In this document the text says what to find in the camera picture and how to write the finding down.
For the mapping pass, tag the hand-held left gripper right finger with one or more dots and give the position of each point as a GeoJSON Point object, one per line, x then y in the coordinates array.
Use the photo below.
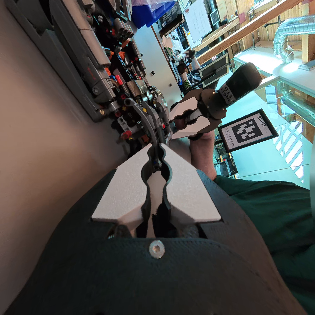
{"type": "Point", "coordinates": [192, 196]}

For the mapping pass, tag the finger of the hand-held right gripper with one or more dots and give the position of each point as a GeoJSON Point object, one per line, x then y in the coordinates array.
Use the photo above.
{"type": "Point", "coordinates": [184, 108]}
{"type": "Point", "coordinates": [194, 128]}

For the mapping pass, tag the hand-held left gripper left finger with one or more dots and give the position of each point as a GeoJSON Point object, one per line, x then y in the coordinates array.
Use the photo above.
{"type": "Point", "coordinates": [123, 194]}

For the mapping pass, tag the grey lego car model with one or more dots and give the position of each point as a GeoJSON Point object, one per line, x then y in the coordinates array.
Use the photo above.
{"type": "Point", "coordinates": [81, 44]}

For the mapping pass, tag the person's right forearm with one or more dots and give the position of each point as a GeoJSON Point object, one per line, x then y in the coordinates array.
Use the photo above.
{"type": "Point", "coordinates": [201, 157]}

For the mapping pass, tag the scattered black lego pieces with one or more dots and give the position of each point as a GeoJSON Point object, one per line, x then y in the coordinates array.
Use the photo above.
{"type": "Point", "coordinates": [152, 72]}

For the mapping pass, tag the person's right hand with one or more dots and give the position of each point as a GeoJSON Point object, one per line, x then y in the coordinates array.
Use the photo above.
{"type": "Point", "coordinates": [182, 122]}

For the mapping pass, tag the black framed panel on stand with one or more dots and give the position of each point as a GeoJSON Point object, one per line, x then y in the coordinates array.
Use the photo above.
{"type": "Point", "coordinates": [216, 69]}

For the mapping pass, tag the framed marker sign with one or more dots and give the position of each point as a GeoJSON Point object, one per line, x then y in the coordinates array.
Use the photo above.
{"type": "Point", "coordinates": [248, 130]}

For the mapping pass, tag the person's green shirt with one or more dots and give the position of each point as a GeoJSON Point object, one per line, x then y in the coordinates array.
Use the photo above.
{"type": "Point", "coordinates": [270, 221]}

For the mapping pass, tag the wooden beam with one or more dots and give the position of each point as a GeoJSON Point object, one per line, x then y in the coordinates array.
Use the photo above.
{"type": "Point", "coordinates": [246, 27]}

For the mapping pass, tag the whiteboard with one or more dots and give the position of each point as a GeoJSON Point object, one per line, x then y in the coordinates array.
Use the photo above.
{"type": "Point", "coordinates": [196, 19]}

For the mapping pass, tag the black box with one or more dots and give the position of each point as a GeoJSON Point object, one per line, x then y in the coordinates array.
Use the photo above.
{"type": "Point", "coordinates": [172, 22]}

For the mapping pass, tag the blue plastic bin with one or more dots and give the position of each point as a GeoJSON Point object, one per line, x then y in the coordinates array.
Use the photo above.
{"type": "Point", "coordinates": [152, 14]}

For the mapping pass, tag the silver metal duct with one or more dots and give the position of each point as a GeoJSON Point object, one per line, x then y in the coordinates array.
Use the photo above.
{"type": "Point", "coordinates": [283, 37]}

